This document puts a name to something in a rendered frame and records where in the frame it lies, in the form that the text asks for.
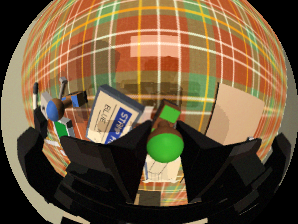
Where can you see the cream and blue stamp pad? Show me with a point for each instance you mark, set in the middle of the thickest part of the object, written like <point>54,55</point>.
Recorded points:
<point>112,115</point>

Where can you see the brown clipboard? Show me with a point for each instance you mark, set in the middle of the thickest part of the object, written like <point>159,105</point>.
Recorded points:
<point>235,116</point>

